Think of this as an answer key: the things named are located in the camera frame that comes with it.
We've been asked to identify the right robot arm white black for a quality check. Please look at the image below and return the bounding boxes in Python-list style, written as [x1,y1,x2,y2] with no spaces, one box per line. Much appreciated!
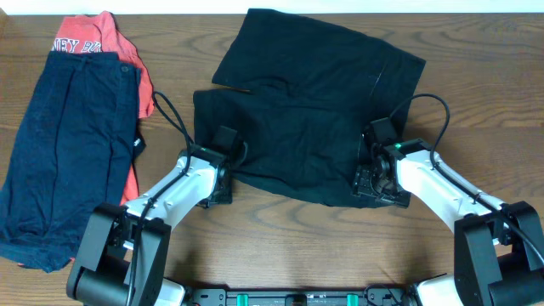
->
[353,117,543,306]

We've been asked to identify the red printed t-shirt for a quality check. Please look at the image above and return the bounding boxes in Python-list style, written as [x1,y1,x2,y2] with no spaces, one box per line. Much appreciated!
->
[47,11,154,205]

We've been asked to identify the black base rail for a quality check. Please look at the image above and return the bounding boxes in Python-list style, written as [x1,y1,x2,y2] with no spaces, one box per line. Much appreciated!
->
[181,286,419,306]

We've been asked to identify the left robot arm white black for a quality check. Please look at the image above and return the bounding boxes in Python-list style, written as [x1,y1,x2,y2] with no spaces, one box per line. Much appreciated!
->
[66,126,247,305]

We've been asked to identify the black shorts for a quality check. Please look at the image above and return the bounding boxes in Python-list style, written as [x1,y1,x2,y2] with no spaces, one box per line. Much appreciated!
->
[193,8,425,208]

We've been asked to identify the navy blue shorts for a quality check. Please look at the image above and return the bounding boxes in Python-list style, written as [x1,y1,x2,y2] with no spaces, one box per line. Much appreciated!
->
[1,52,140,272]

